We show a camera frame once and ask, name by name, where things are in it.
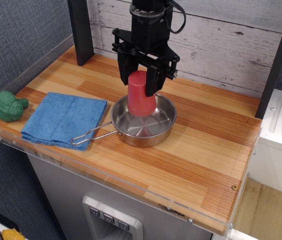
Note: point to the black vertical post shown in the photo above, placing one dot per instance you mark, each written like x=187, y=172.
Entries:
x=81, y=30
x=270, y=84

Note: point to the yellow object at corner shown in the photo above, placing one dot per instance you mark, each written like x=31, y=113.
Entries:
x=12, y=234

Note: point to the stainless steel pot with handle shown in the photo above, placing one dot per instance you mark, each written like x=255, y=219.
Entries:
x=137, y=131

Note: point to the silver toy fridge cabinet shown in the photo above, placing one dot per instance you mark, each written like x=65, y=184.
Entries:
x=87, y=209

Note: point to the green toy broccoli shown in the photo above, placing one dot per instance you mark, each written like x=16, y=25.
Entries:
x=11, y=108

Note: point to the right black vertical post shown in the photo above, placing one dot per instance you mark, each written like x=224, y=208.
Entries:
x=270, y=84

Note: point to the left black vertical post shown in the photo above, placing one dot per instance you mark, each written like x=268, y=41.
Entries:
x=81, y=30

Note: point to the red tapered cylinder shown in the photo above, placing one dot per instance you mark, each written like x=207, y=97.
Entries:
x=138, y=103

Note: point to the blue folded cloth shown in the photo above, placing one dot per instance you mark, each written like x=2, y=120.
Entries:
x=61, y=117

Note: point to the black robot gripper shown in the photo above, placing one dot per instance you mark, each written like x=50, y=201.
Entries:
x=147, y=43

